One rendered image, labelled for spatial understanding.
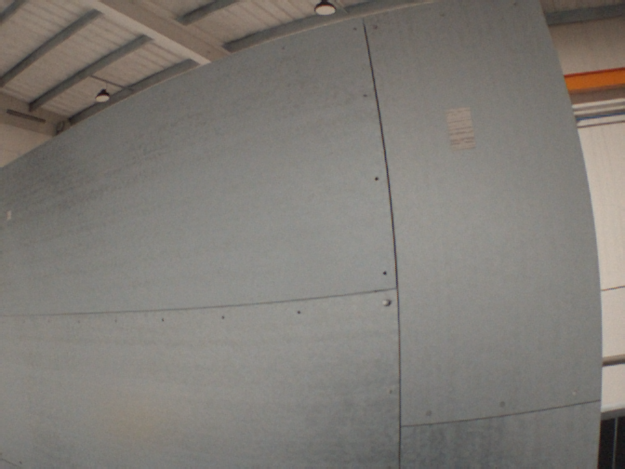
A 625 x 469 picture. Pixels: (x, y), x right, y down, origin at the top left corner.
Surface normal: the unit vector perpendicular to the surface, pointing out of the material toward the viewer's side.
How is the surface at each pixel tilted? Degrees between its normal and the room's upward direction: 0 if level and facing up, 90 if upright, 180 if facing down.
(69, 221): 90
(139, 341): 90
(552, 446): 90
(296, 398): 90
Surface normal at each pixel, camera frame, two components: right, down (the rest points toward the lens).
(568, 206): -0.50, -0.11
